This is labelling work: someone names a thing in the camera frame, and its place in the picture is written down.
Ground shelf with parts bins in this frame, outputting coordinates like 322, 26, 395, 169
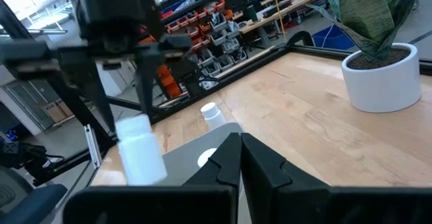
138, 0, 250, 100

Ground green snake plant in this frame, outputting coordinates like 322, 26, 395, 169
303, 0, 428, 62

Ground yellow hanging cable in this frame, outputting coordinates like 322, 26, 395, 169
269, 0, 287, 43

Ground black aluminium table frame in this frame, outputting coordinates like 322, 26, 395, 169
0, 0, 432, 188

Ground blue plastic bin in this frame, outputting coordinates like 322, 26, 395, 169
310, 24, 356, 51

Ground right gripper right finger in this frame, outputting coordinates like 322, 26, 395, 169
240, 132, 432, 224

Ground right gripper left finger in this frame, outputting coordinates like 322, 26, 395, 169
63, 132, 243, 224

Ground white pill bottle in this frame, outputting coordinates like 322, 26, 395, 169
200, 102, 227, 131
197, 147, 219, 168
113, 114, 169, 187

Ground long wooden workbench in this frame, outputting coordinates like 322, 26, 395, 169
232, 0, 338, 49

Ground white round plant pot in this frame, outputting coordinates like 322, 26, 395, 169
340, 42, 423, 113

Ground dark office chair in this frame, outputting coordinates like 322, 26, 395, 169
0, 165, 68, 224

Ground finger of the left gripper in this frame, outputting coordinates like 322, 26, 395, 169
134, 47, 165, 117
45, 64, 118, 140

